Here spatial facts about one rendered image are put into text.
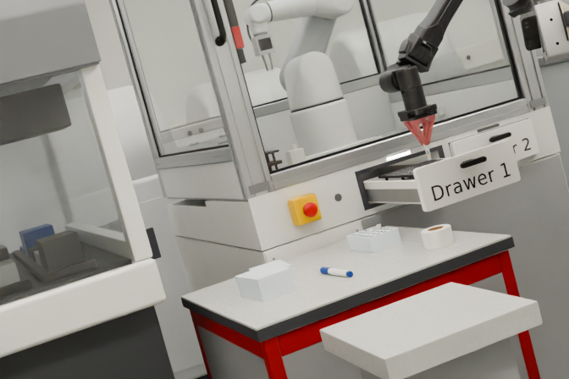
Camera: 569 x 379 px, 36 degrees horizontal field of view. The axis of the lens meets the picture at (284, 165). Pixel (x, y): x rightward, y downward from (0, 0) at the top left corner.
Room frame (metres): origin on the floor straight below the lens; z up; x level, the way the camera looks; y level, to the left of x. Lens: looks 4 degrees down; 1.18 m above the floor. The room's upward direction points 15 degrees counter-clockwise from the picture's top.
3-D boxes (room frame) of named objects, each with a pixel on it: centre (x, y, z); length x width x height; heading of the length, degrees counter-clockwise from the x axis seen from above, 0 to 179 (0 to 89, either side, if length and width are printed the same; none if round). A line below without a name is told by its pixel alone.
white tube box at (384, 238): (2.20, -0.17, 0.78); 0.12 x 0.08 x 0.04; 22
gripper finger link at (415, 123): (2.29, -0.37, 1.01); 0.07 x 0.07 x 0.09; 20
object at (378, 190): (2.41, -0.36, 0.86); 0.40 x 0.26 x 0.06; 21
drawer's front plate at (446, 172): (2.21, -0.44, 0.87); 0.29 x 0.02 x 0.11; 111
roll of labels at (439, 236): (2.01, -0.30, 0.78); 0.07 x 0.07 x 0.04
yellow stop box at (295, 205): (2.38, -0.02, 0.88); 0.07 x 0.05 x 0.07; 111
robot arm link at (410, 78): (2.29, -0.36, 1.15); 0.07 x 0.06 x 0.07; 25
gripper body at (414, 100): (2.29, -0.37, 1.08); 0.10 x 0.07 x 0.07; 20
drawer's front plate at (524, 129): (2.62, -0.62, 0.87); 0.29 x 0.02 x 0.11; 111
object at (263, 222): (2.98, -0.19, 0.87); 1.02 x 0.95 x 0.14; 111
